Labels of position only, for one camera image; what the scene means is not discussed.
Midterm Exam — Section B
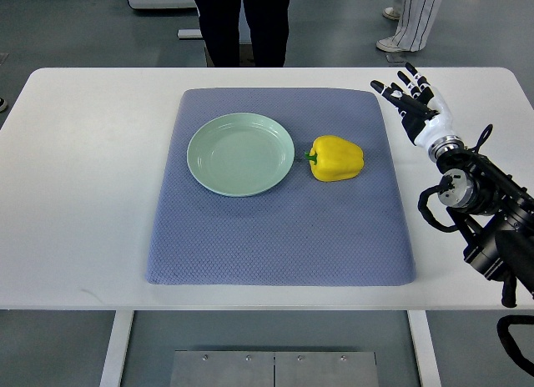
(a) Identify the white table frame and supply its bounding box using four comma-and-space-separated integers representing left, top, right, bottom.
99, 310, 442, 386

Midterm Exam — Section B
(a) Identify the yellow bell pepper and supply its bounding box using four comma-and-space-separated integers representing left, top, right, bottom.
305, 135, 365, 182

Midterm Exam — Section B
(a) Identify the blue textured mat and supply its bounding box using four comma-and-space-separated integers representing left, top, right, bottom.
145, 88, 416, 286

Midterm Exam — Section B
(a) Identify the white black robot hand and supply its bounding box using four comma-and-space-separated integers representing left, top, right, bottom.
370, 63, 454, 149

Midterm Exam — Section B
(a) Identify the person in dark trousers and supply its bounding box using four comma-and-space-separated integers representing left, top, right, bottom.
189, 0, 294, 68

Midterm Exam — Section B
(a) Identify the black sleeved cable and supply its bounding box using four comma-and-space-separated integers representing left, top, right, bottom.
496, 314, 534, 382

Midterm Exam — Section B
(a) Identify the metal base plate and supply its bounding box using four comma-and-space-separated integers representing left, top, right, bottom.
170, 351, 379, 386

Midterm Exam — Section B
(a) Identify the person in striped trousers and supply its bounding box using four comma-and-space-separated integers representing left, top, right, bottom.
375, 0, 442, 53

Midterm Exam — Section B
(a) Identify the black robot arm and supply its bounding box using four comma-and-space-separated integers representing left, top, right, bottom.
418, 136, 533, 308

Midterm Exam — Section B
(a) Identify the grey floor tile plate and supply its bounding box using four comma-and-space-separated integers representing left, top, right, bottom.
385, 53, 406, 66

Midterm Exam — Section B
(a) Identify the light green plate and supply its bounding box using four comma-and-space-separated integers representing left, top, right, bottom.
187, 113, 295, 197

